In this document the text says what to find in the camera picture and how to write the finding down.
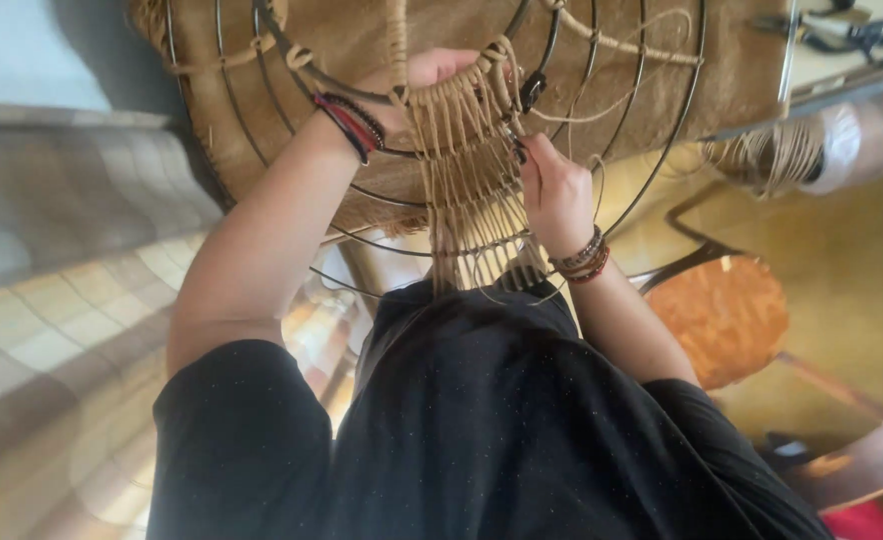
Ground black binder clip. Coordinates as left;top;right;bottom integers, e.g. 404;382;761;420
518;70;548;115

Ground red cloth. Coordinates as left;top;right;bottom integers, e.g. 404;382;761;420
820;501;883;540

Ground round wooden stool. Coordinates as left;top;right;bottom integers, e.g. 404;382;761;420
627;180;883;421

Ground person's black shirt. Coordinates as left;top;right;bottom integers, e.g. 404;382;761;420
146;279;837;540

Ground jute twine spool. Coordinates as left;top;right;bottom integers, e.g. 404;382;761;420
702;105;863;201

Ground brown beaded bracelets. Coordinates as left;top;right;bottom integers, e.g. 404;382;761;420
548;225;611;285

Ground red and black bracelets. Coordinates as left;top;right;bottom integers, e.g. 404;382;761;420
312;91;387;167

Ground black handled scissors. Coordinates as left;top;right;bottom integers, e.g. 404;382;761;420
749;6;883;67

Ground brown burlap cloth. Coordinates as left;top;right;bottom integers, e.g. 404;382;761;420
128;0;797;237

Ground knotted jute macrame cords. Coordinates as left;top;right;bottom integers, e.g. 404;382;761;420
386;0;555;295

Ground person's left hand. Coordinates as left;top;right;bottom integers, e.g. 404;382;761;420
357;48;483;138

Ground black round wire frame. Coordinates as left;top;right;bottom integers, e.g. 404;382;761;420
162;0;707;300

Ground person's right hand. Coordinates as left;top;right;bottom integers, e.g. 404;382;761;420
513;132;597;258

